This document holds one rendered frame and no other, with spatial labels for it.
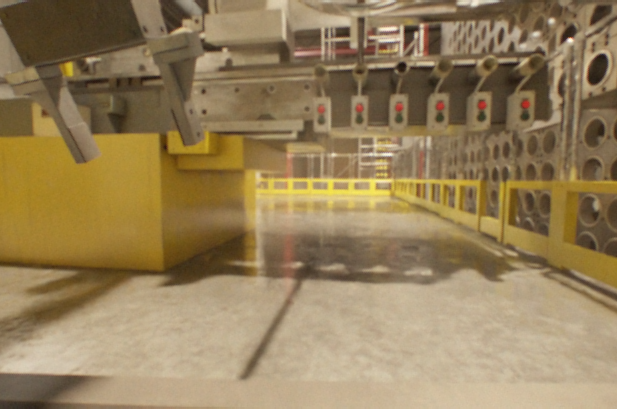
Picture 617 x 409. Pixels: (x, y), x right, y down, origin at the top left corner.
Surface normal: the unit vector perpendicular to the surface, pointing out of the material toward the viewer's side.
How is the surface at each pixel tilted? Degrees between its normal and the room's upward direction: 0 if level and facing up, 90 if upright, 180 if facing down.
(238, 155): 90
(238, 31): 90
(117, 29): 113
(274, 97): 90
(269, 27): 90
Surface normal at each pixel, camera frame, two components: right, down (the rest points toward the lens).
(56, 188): -0.15, 0.07
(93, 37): -0.09, 0.47
